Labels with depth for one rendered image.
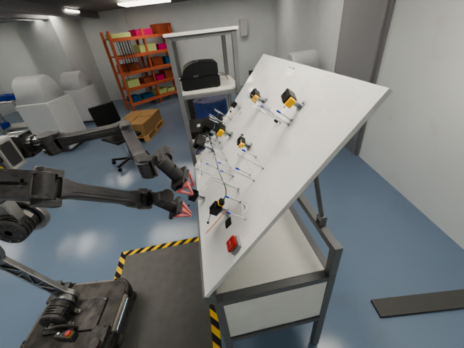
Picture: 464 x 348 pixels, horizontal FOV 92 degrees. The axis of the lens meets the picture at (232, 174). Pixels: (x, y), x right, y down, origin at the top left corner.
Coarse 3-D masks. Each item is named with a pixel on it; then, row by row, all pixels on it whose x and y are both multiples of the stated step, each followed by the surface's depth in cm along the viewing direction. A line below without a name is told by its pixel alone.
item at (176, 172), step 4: (172, 168) 88; (176, 168) 89; (180, 168) 96; (184, 168) 94; (168, 172) 87; (172, 172) 88; (176, 172) 89; (180, 172) 91; (184, 172) 93; (168, 176) 89; (172, 176) 89; (176, 176) 89; (180, 176) 90; (184, 176) 91; (172, 180) 91; (176, 180) 90; (180, 180) 90; (172, 184) 91; (176, 184) 89; (180, 184) 89; (172, 188) 90
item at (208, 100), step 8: (216, 96) 390; (224, 96) 385; (200, 104) 361; (208, 104) 358; (216, 104) 362; (224, 104) 375; (200, 112) 369; (208, 112) 365; (216, 112) 368; (224, 112) 379
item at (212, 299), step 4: (196, 184) 172; (196, 188) 167; (196, 200) 156; (200, 240) 126; (200, 244) 123; (200, 248) 121; (200, 252) 119; (200, 256) 117; (200, 260) 115; (200, 264) 113; (204, 296) 99; (212, 296) 99; (204, 300) 100; (208, 300) 100; (212, 300) 101; (216, 300) 102; (208, 304) 102
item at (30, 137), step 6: (24, 132) 112; (30, 132) 115; (18, 138) 108; (24, 138) 111; (30, 138) 111; (36, 138) 111; (24, 144) 110; (30, 144) 111; (36, 144) 111; (24, 150) 112; (30, 150) 113; (36, 150) 113; (30, 156) 114
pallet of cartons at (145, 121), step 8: (136, 112) 531; (144, 112) 524; (152, 112) 518; (128, 120) 483; (136, 120) 478; (144, 120) 472; (152, 120) 494; (160, 120) 545; (136, 128) 462; (144, 128) 461; (152, 128) 493; (144, 136) 468; (152, 136) 492
